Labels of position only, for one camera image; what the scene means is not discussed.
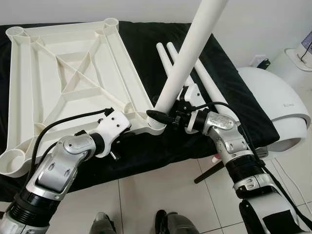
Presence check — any white floor cable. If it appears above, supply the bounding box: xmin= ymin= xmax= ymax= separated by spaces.
xmin=271 ymin=158 xmax=312 ymax=210

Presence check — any black padded bed cover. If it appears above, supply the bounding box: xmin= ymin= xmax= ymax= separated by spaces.
xmin=0 ymin=20 xmax=281 ymax=203

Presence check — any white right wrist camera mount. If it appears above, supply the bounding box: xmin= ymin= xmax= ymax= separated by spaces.
xmin=181 ymin=83 xmax=203 ymax=108

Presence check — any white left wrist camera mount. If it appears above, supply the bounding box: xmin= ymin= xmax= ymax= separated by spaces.
xmin=93 ymin=110 xmax=132 ymax=159

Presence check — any white plastic table top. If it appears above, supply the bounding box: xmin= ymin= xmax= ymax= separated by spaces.
xmin=0 ymin=19 xmax=169 ymax=178

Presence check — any grey robot foot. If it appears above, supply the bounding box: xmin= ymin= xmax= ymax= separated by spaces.
xmin=89 ymin=211 xmax=117 ymax=234
xmin=155 ymin=210 xmax=200 ymax=234

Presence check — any wall socket black plug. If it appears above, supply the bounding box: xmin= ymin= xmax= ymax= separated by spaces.
xmin=251 ymin=55 xmax=271 ymax=69

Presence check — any white plastic table leg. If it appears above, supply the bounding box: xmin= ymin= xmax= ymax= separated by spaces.
xmin=194 ymin=58 xmax=234 ymax=110
xmin=166 ymin=41 xmax=185 ymax=61
xmin=156 ymin=42 xmax=177 ymax=78
xmin=154 ymin=0 xmax=230 ymax=120

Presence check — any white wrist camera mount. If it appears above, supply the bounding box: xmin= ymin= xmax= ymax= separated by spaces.
xmin=181 ymin=83 xmax=203 ymax=108
xmin=93 ymin=110 xmax=132 ymax=159

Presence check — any grey right robot foot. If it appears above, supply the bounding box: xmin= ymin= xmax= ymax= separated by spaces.
xmin=155 ymin=210 xmax=200 ymax=234

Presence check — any grey left robot foot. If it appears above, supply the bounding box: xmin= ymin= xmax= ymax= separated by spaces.
xmin=89 ymin=211 xmax=117 ymax=234

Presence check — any white dome appliance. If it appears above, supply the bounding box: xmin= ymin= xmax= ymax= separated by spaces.
xmin=236 ymin=66 xmax=312 ymax=153

